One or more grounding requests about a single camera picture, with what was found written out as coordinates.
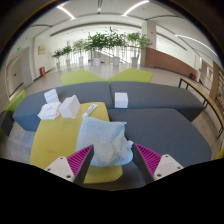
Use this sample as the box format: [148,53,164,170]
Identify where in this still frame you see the row of potted plants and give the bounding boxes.
[51,28,153,69]

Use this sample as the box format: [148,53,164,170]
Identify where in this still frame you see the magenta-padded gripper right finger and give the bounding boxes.
[131,143,185,185]

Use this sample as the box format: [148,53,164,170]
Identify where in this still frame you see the white pink wipes pack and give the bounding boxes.
[36,101,63,121]

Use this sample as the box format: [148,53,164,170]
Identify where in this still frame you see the light blue towel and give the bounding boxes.
[75,116,134,167]

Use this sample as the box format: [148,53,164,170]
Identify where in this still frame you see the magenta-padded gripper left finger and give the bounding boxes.
[43,144,95,187]

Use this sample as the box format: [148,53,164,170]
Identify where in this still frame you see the small white cube box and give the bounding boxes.
[114,92,129,109]

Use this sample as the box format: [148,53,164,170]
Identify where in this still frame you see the small white tube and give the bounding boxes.
[81,103,99,119]

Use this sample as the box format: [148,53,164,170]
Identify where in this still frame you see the dark grey cube ottoman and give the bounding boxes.
[0,109,14,138]

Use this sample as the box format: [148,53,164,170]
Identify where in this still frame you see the brown wooden counter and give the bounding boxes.
[144,47,198,79]

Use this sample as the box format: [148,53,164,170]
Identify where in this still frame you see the stack of white boxes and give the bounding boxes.
[43,88,60,104]

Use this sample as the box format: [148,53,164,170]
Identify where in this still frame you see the yellow wall picture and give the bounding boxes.
[37,45,47,56]

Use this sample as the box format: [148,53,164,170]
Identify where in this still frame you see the wooden black-framed table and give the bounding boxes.
[178,77,224,139]

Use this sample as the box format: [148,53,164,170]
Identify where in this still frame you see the ceiling light strips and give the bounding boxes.
[56,0,221,58]

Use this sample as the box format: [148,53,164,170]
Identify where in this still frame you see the blue-grey upholstered bench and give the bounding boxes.
[109,80,205,123]
[107,107,213,191]
[12,81,114,133]

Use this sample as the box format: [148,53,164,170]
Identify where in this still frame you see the green upholstered bench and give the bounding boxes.
[1,89,27,116]
[59,69,108,86]
[107,68,154,84]

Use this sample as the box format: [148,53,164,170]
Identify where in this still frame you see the white tissue box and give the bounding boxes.
[58,94,82,120]

